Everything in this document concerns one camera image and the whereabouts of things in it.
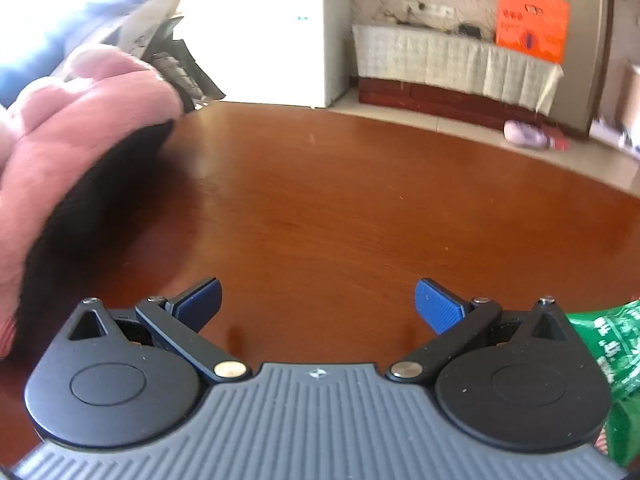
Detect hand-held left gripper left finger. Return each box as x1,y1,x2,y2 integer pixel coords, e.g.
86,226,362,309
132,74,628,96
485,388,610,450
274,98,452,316
66,276,252,385

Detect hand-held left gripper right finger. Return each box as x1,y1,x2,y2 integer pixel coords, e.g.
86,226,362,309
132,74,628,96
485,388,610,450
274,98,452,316
385,278,571,387

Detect green striped-edge snack bag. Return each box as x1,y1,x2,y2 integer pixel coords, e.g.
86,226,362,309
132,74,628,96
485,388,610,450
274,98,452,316
565,299,640,471

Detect pink plush toy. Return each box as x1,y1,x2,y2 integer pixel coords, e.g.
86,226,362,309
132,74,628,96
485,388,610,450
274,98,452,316
0,45,183,361

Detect blue cloth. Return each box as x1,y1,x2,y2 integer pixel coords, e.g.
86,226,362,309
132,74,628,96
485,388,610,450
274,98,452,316
0,0,151,106

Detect TV bench with cloth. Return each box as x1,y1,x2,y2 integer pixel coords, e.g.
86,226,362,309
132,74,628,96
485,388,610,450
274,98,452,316
352,24,563,113

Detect orange cardboard box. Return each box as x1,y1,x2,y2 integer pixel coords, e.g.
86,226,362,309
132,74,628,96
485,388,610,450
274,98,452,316
495,0,571,65

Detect purple plastic bottle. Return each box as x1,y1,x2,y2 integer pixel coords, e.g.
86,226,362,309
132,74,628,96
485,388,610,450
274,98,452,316
502,120,571,152

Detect white wall sockets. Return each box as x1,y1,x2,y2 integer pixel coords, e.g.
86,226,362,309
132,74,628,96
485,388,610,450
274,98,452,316
402,0,456,18

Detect dark wooden television cabinet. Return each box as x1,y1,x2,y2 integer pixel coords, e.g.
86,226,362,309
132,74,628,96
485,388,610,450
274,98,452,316
357,76,551,131

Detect white chest freezer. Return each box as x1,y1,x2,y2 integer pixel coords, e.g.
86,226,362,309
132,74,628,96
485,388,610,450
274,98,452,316
172,0,351,109

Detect white flat box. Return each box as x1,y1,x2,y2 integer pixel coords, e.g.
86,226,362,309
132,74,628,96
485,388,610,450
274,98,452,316
589,116,640,156

